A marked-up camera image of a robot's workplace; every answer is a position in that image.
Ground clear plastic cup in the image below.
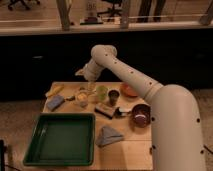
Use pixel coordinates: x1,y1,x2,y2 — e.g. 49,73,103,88
75,91,88,108

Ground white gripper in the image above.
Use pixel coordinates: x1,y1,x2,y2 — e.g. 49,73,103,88
75,63,104,93

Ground box on ledge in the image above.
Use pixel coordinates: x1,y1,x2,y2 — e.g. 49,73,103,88
80,1,103,25

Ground green cup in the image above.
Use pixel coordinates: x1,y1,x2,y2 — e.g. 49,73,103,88
96,85,108,102

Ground dark red pot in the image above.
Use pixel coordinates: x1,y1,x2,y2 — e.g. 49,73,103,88
114,104,151,128

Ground office chair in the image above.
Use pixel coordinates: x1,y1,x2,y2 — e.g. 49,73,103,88
98,0,122,17
7,0,41,11

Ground small dark object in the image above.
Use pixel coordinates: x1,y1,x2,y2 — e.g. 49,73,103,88
65,96,75,101

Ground orange bowl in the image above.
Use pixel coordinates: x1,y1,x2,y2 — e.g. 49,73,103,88
120,83,137,97

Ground green plastic tray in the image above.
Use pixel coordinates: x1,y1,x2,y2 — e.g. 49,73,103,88
23,114,95,166

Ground grey folded cloth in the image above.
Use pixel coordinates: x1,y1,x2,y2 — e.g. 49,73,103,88
95,126,124,147

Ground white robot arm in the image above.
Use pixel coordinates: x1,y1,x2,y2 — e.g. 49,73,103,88
82,44,207,171

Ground brown brush block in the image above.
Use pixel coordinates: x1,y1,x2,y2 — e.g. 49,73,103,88
95,103,115,119

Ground office chair right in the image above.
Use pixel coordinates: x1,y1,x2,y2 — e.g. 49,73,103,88
98,0,122,17

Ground office chair left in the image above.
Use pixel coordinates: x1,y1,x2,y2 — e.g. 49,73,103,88
7,0,41,11

